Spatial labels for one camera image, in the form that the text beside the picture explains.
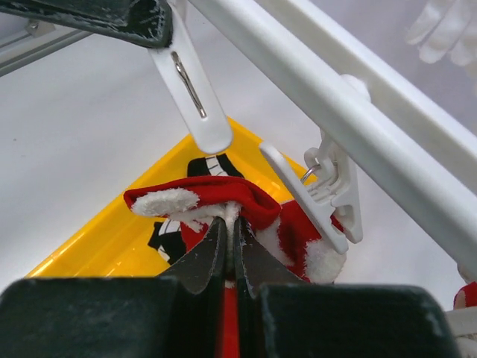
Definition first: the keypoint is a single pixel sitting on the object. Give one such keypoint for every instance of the white plastic clip hanger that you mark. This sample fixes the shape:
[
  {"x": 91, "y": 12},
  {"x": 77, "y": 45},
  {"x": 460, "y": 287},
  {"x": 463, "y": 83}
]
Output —
[{"x": 412, "y": 148}]

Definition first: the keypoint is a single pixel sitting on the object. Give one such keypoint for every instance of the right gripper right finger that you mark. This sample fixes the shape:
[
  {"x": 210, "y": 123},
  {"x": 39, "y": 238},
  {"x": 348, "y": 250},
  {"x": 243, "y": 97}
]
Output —
[{"x": 280, "y": 315}]

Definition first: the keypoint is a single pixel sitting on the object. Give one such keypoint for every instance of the red sock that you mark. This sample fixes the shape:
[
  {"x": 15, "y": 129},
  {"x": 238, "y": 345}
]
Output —
[{"x": 284, "y": 230}]

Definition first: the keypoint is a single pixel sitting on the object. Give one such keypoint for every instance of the red sock clipped on hanger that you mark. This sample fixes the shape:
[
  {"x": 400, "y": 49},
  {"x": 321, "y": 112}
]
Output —
[{"x": 466, "y": 296}]

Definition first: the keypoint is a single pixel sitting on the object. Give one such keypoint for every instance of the striped black white sock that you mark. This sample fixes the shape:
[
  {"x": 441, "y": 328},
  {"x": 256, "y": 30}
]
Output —
[{"x": 166, "y": 238}]

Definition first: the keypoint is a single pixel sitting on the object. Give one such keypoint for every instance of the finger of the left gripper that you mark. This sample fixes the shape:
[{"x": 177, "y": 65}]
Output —
[{"x": 147, "y": 23}]

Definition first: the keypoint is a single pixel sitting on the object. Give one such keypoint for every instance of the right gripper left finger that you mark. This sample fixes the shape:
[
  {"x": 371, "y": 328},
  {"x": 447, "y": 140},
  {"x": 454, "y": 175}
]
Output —
[{"x": 175, "y": 314}]

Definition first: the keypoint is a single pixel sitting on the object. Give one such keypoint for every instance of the yellow plastic tray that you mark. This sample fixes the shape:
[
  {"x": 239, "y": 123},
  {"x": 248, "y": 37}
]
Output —
[{"x": 115, "y": 242}]

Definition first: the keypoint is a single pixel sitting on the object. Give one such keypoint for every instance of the white fluffy sock on hanger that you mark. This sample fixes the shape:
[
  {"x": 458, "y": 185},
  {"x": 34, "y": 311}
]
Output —
[{"x": 446, "y": 28}]

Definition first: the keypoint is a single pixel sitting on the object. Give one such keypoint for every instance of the white hanger clip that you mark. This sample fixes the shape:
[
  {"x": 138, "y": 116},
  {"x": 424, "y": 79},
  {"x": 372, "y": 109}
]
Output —
[
  {"x": 191, "y": 90},
  {"x": 327, "y": 193}
]

